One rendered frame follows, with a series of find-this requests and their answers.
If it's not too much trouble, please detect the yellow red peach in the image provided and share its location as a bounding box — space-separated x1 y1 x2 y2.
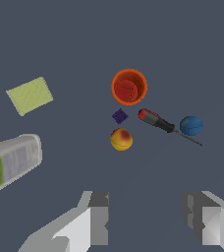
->
109 127 134 152

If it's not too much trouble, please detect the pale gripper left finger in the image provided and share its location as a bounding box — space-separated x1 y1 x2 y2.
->
18 190 110 252

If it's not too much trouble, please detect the red black screwdriver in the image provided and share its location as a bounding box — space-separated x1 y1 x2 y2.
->
137 107 203 147

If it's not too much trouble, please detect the blue ball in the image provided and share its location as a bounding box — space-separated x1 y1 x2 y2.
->
179 115 204 137

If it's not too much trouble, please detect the yellow-green sponge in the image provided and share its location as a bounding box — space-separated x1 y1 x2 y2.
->
5 76 55 117

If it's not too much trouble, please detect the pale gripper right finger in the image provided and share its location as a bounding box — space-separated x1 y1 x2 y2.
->
182 190 224 252

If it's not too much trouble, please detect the small purple block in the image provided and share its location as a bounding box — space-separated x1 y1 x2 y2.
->
111 107 130 125

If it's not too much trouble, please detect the white bottle with green label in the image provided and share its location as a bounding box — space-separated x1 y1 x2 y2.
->
0 133 43 199

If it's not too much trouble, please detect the orange cup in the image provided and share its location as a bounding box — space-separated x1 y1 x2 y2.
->
110 68 148 106

